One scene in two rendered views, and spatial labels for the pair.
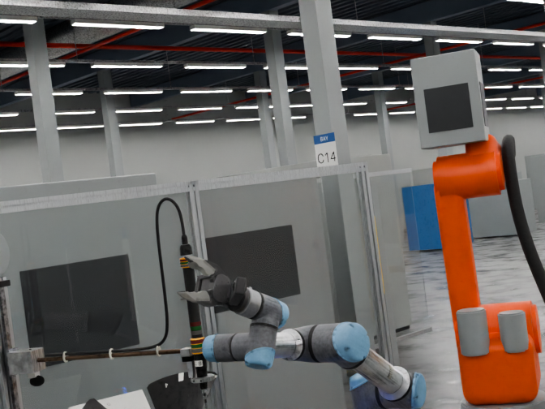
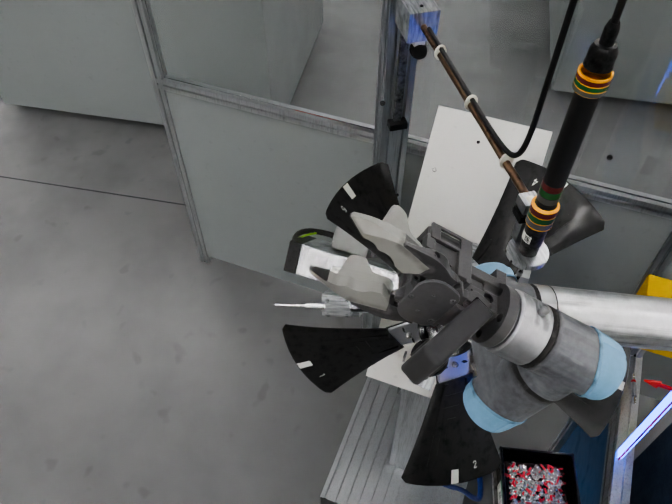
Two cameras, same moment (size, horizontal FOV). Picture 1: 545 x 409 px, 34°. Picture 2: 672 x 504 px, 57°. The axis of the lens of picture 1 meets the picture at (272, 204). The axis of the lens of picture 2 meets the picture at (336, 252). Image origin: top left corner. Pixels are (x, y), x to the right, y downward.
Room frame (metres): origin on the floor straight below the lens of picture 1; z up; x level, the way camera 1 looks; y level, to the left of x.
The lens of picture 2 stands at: (2.01, -0.09, 2.26)
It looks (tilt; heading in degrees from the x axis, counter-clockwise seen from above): 51 degrees down; 55
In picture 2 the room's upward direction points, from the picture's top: straight up
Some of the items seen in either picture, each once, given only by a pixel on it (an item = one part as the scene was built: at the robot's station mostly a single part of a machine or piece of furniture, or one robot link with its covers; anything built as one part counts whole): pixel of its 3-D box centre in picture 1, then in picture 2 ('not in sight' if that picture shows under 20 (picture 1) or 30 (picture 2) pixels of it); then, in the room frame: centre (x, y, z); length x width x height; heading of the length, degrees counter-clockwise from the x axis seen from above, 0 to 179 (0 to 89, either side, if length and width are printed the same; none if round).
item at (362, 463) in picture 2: not in sight; (409, 443); (2.75, 0.49, 0.04); 0.62 x 0.46 x 0.08; 33
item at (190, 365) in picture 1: (197, 363); (530, 231); (2.66, 0.28, 1.48); 0.09 x 0.07 x 0.10; 68
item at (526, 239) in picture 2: (194, 312); (559, 166); (2.66, 0.27, 1.64); 0.04 x 0.04 x 0.46
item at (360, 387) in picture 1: (369, 389); not in sight; (3.06, -0.25, 1.25); 0.13 x 0.12 x 0.14; 55
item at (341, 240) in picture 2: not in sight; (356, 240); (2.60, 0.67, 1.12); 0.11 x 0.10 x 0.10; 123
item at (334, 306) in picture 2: not in sight; (338, 307); (2.48, 0.57, 1.08); 0.07 x 0.04 x 0.06; 134
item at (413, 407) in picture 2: not in sight; (413, 417); (2.67, 0.44, 0.46); 0.09 x 0.04 x 0.91; 123
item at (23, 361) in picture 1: (24, 360); (416, 14); (2.89, 0.85, 1.53); 0.10 x 0.07 x 0.08; 68
